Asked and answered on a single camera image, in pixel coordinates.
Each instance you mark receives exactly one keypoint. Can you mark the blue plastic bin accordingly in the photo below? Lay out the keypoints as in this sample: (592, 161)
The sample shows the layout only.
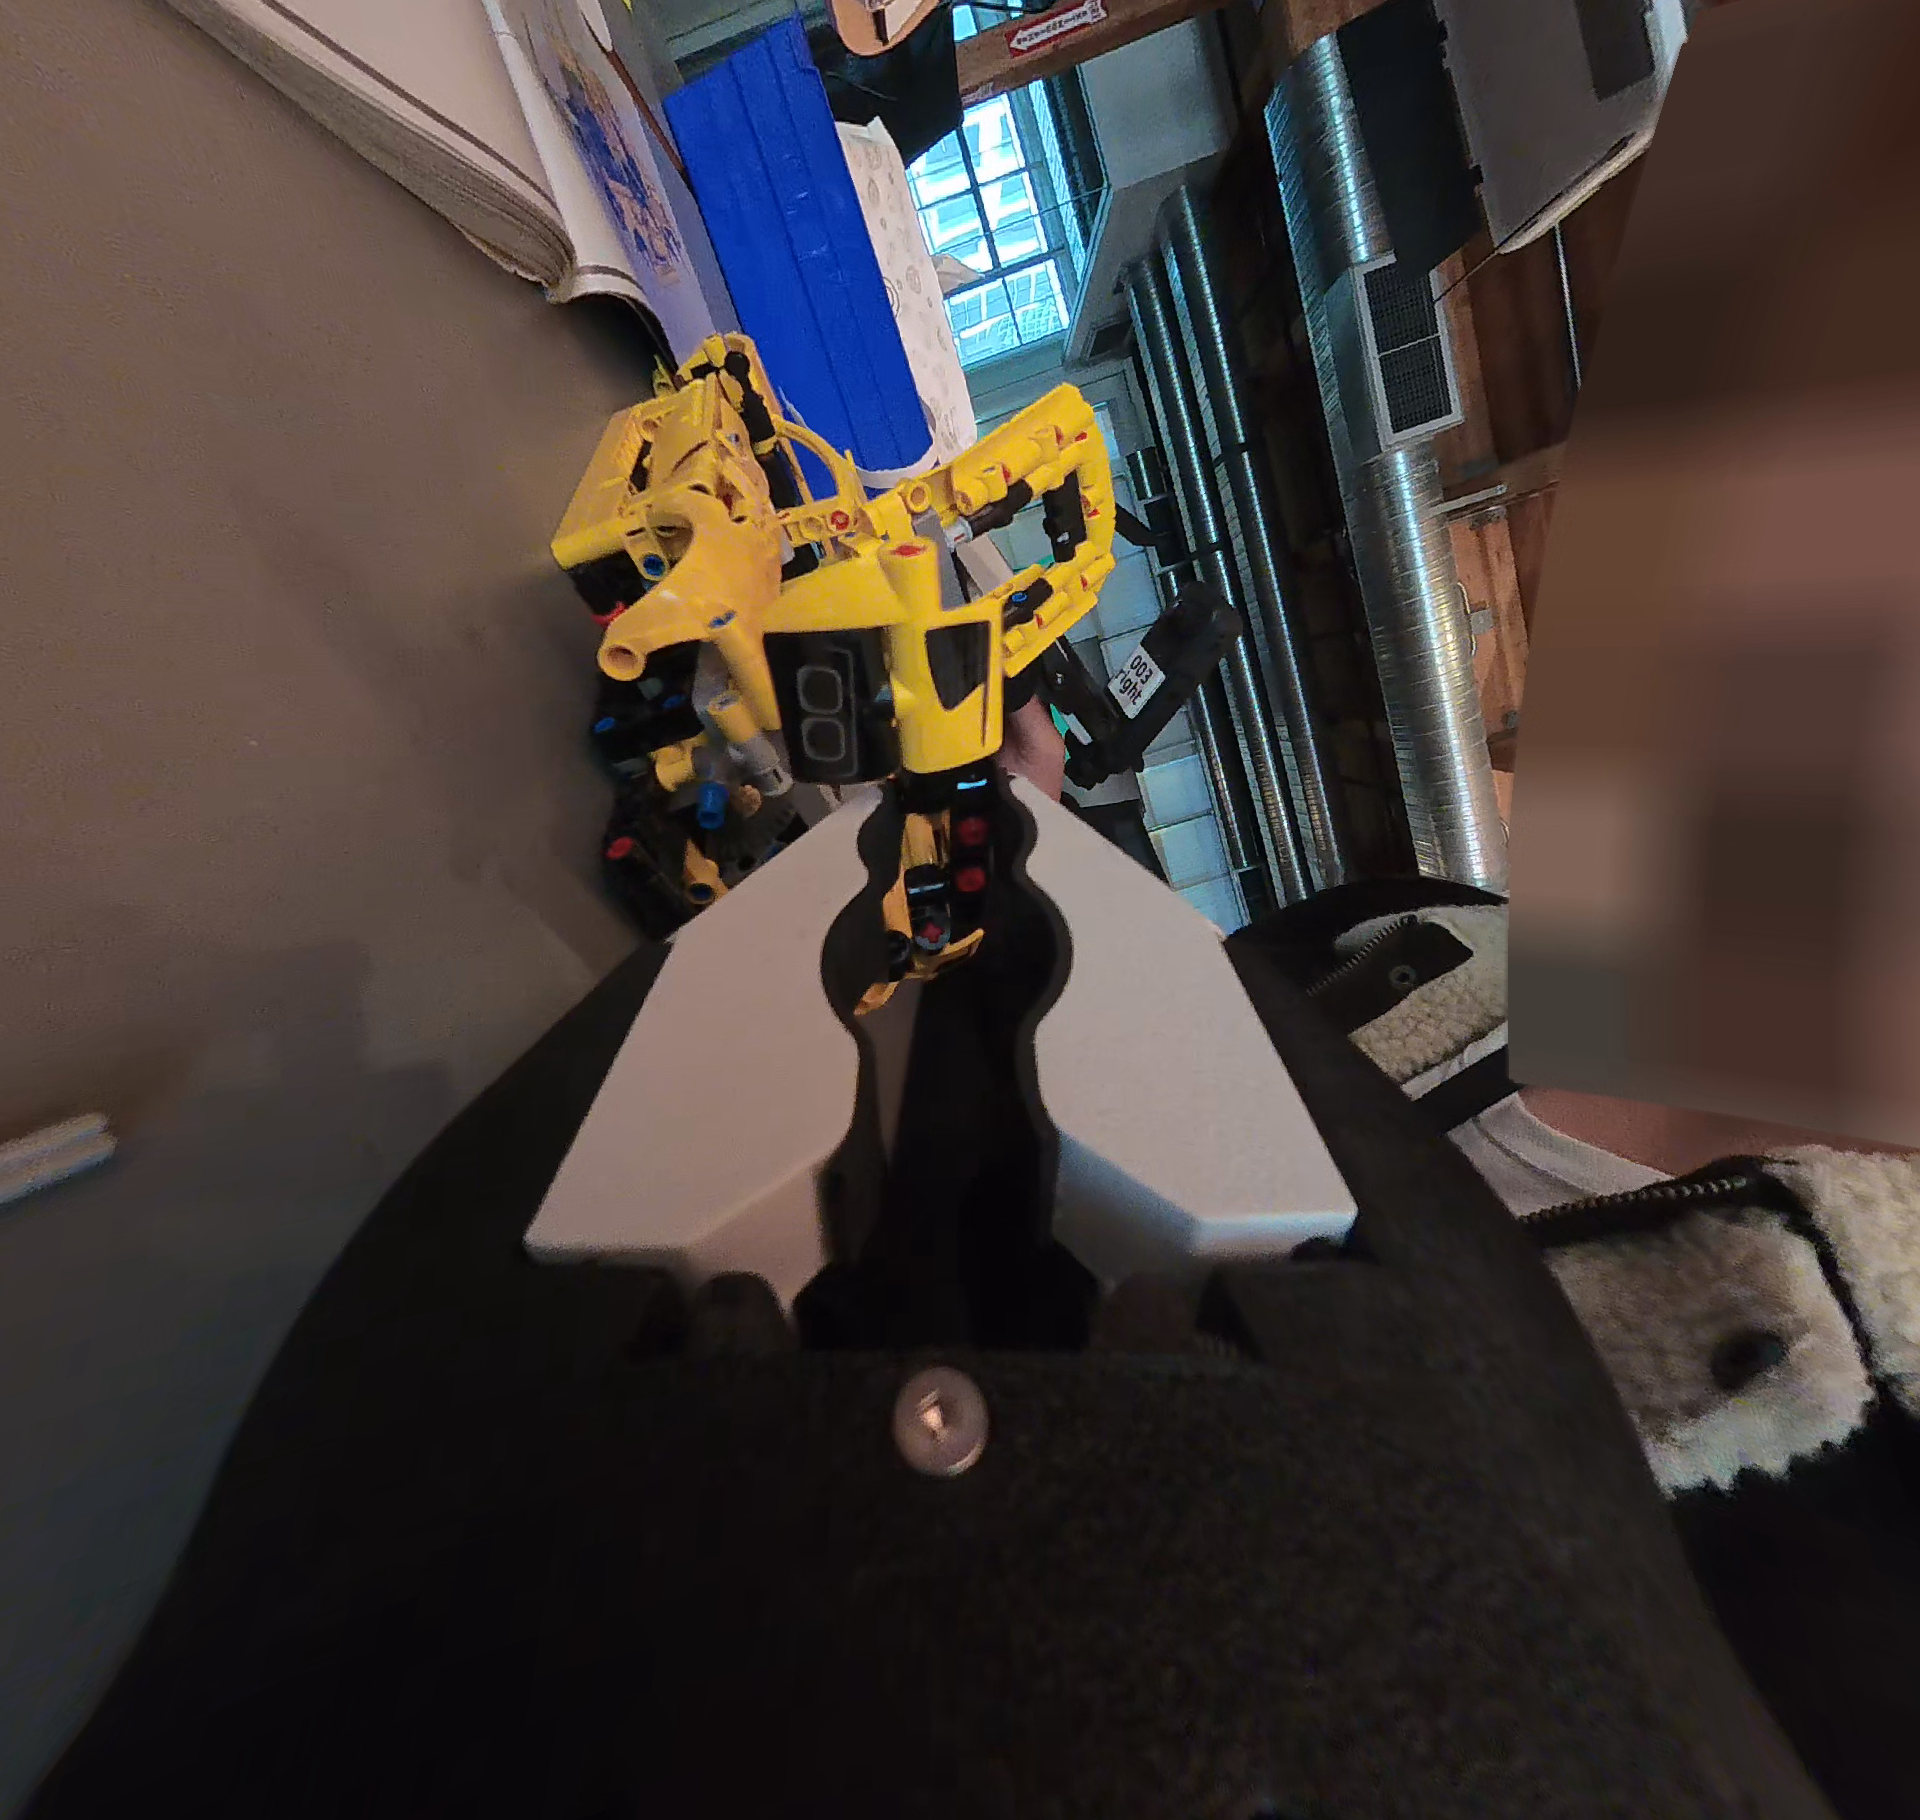
(795, 231)

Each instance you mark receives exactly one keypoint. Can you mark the person's right hand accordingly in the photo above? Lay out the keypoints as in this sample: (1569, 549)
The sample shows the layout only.
(1035, 751)

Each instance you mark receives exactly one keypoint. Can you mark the white ceiling appliance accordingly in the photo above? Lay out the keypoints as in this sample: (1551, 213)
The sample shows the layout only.
(1545, 66)

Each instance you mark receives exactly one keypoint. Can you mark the grid window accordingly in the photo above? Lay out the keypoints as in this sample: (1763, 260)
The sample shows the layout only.
(999, 214)

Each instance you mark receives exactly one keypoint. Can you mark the yellow brick car model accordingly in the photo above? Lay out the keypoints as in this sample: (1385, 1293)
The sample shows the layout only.
(704, 545)

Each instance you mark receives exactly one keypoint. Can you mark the white patterned paper bag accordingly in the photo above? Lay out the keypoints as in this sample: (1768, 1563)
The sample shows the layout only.
(915, 289)

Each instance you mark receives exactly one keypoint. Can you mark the wooden ceiling beam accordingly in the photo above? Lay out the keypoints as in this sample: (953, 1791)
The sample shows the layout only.
(1170, 12)

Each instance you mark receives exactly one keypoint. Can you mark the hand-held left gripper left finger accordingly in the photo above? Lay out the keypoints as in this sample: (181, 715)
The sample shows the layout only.
(690, 1085)

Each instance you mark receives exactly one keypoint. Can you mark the black fleece-lined jacket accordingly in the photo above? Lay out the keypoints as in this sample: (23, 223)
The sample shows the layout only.
(1725, 1341)

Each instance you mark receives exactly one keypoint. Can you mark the silver ceiling pipes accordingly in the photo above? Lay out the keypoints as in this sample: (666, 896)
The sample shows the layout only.
(1214, 499)

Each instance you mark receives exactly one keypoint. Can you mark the white shirt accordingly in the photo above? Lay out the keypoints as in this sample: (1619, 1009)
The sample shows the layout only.
(1559, 1159)

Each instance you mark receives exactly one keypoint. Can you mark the open instruction booklet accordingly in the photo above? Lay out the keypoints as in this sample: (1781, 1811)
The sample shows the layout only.
(376, 37)

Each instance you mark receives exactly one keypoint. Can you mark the silver spiral duct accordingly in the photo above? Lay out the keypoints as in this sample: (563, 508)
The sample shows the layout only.
(1417, 651)

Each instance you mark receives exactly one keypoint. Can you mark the grey desk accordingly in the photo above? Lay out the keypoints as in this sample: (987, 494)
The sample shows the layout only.
(301, 651)

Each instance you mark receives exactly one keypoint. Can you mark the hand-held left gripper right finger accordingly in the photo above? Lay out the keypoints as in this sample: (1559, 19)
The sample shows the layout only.
(1185, 1069)

